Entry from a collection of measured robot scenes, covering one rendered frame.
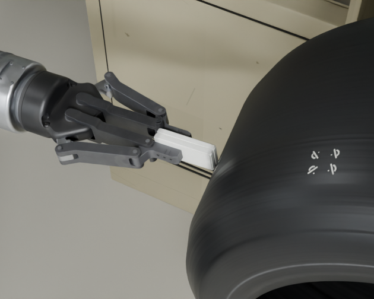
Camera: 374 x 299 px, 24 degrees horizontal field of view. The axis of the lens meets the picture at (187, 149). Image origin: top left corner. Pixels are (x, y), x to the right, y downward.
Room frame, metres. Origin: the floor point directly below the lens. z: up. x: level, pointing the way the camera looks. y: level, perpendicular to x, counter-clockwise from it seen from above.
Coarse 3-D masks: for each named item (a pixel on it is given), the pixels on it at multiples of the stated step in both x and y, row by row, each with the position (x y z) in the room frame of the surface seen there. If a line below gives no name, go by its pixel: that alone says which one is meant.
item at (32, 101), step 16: (32, 80) 0.60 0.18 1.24; (48, 80) 0.60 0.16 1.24; (64, 80) 0.61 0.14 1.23; (32, 96) 0.58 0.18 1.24; (48, 96) 0.58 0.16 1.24; (64, 96) 0.60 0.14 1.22; (96, 96) 0.59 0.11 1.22; (32, 112) 0.57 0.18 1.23; (48, 112) 0.57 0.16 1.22; (64, 112) 0.57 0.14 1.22; (96, 112) 0.57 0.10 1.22; (32, 128) 0.56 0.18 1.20; (48, 128) 0.55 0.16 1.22; (64, 128) 0.55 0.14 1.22; (80, 128) 0.55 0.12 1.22
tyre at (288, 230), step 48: (336, 48) 0.53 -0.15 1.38; (288, 96) 0.50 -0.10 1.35; (336, 96) 0.47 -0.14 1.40; (240, 144) 0.47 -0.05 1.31; (288, 144) 0.43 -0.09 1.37; (336, 144) 0.40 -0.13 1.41; (240, 192) 0.40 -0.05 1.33; (288, 192) 0.37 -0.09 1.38; (336, 192) 0.36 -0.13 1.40; (192, 240) 0.40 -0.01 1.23; (240, 240) 0.36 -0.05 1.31; (288, 240) 0.34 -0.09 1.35; (336, 240) 0.33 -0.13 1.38; (192, 288) 0.39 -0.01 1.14; (240, 288) 0.34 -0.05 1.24; (288, 288) 0.46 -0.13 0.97; (336, 288) 0.48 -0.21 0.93
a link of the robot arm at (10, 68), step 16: (0, 64) 0.63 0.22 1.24; (16, 64) 0.63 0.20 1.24; (32, 64) 0.63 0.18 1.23; (0, 80) 0.60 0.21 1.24; (16, 80) 0.60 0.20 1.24; (0, 96) 0.58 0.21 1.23; (16, 96) 0.59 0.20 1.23; (0, 112) 0.57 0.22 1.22; (16, 112) 0.58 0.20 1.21; (16, 128) 0.57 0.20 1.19
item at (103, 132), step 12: (72, 120) 0.56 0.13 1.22; (84, 120) 0.55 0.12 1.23; (96, 120) 0.55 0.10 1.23; (96, 132) 0.54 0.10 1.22; (108, 132) 0.54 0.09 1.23; (120, 132) 0.54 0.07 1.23; (132, 132) 0.53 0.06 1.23; (108, 144) 0.54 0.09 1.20; (120, 144) 0.53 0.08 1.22; (132, 144) 0.52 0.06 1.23; (144, 144) 0.52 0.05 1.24
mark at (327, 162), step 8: (312, 152) 0.40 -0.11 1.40; (320, 152) 0.40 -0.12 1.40; (328, 152) 0.40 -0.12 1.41; (336, 152) 0.39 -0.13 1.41; (344, 152) 0.39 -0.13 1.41; (312, 160) 0.40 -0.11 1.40; (320, 160) 0.39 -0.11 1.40; (328, 160) 0.39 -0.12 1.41; (336, 160) 0.39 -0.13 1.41; (304, 168) 0.39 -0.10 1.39; (312, 168) 0.39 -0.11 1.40; (320, 168) 0.38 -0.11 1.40; (328, 168) 0.38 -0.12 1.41; (336, 168) 0.38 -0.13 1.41; (304, 176) 0.38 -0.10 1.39; (312, 176) 0.38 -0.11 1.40; (320, 176) 0.38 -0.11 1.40; (328, 176) 0.37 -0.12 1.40; (336, 176) 0.37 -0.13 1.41
